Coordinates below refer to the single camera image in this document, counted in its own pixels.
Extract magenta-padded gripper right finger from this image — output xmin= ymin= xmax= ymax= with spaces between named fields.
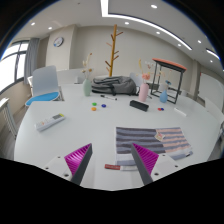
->
xmin=130 ymin=142 xmax=183 ymax=186

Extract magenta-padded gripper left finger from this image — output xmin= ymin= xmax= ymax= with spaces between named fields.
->
xmin=42 ymin=143 xmax=94 ymax=186

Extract grey striped towel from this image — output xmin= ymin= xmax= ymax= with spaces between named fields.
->
xmin=104 ymin=125 xmax=194 ymax=172

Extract white remote control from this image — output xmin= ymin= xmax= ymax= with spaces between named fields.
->
xmin=34 ymin=112 xmax=66 ymax=132

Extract black rectangular box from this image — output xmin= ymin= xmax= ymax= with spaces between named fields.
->
xmin=129 ymin=99 xmax=150 ymax=112

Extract white flat bar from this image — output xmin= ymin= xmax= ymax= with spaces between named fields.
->
xmin=173 ymin=107 xmax=188 ymax=118

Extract blue vase with flowers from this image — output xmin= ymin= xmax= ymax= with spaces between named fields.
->
xmin=159 ymin=79 xmax=172 ymax=104

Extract pink vase with flowers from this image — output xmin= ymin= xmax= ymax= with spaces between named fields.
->
xmin=137 ymin=59 xmax=156 ymax=103

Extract black marker pen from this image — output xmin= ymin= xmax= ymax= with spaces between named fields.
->
xmin=100 ymin=94 xmax=118 ymax=101

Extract green vase with dried flowers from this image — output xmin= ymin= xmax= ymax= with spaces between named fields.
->
xmin=81 ymin=52 xmax=94 ymax=98

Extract grey backpack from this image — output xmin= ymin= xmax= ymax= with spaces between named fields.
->
xmin=91 ymin=75 xmax=140 ymax=97

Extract white chair with blue seat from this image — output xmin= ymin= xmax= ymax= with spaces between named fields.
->
xmin=24 ymin=65 xmax=64 ymax=108

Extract whiteboard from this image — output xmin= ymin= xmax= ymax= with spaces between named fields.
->
xmin=198 ymin=72 xmax=224 ymax=113

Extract black metal stand orange top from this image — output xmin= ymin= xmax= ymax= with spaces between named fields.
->
xmin=150 ymin=57 xmax=188 ymax=105

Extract grey curtain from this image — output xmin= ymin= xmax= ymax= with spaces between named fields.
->
xmin=23 ymin=37 xmax=41 ymax=86

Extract wooden coat rack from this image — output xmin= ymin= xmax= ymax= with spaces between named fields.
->
xmin=104 ymin=23 xmax=124 ymax=78

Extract window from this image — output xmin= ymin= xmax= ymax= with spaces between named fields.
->
xmin=0 ymin=40 xmax=30 ymax=95

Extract ceiling strip light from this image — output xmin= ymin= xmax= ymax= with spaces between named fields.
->
xmin=99 ymin=0 xmax=194 ymax=52

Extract ceiling spot lights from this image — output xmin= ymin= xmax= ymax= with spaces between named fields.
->
xmin=29 ymin=3 xmax=214 ymax=63

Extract round wall clock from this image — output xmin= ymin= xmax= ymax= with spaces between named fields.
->
xmin=53 ymin=36 xmax=65 ymax=48

